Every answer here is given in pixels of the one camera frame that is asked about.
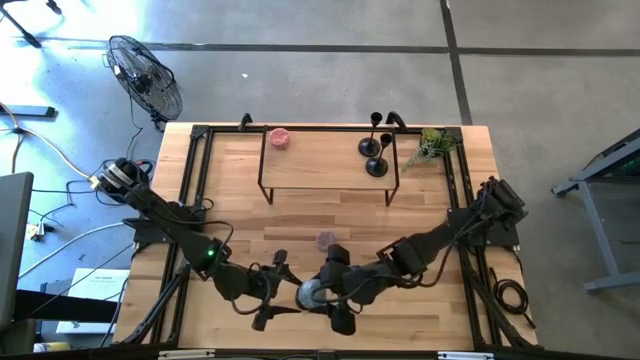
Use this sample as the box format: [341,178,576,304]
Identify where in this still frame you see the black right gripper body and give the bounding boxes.
[319,264,376,307]

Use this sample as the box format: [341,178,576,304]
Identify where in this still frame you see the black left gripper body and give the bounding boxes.
[244,264,289,304]

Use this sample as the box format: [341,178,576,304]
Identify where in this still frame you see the purple patterned candle tin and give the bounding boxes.
[314,230,337,253]

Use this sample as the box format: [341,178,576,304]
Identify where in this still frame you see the blue patterned candle tin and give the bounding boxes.
[294,277,332,311]

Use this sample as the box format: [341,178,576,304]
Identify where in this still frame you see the black metal candlestick holder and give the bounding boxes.
[357,112,384,158]
[365,133,394,179]

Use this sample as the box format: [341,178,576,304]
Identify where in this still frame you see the pink patterned candle tin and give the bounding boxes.
[268,127,292,151]

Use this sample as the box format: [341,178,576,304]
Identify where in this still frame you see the white label strip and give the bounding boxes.
[158,349,216,360]
[438,351,496,360]

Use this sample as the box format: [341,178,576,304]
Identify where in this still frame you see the wooden shelf with black legs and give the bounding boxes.
[255,124,401,209]

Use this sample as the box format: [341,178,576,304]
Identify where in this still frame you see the green artificial succulent plant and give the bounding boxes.
[401,127,459,174]

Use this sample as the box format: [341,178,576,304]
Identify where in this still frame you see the white paper sheet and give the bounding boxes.
[55,268,131,335]

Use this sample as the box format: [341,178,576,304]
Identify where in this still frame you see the black wide bar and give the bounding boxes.
[14,289,119,324]

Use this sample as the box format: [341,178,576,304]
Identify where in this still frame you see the yellow object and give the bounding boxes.
[32,341,72,354]

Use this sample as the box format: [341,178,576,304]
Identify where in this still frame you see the black floor fan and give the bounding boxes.
[105,34,184,132]

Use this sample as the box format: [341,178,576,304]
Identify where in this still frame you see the grey desk panel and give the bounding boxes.
[0,172,35,331]

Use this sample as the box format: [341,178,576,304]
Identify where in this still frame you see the black flat floor bar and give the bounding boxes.
[0,104,57,119]

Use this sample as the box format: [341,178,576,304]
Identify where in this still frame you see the black tripod legs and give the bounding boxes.
[0,0,64,50]

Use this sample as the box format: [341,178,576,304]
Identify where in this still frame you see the black metal table frame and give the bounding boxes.
[113,123,539,360]

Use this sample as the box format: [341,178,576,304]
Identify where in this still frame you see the coiled black cable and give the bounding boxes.
[487,267,537,330]

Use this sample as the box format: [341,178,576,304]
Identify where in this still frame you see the grey metal desk frame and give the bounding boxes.
[552,127,640,294]

